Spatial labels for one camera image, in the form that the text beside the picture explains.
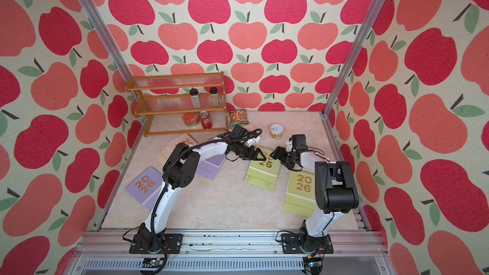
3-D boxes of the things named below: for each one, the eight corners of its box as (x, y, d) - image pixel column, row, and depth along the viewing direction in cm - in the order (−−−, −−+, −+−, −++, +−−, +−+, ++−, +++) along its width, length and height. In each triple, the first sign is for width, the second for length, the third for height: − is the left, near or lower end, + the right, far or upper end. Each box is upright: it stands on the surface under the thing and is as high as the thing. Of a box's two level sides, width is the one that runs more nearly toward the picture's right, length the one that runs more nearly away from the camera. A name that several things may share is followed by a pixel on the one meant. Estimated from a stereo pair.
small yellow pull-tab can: (270, 139, 109) (271, 133, 105) (269, 130, 114) (270, 123, 109) (282, 139, 109) (284, 133, 105) (280, 130, 114) (282, 123, 109)
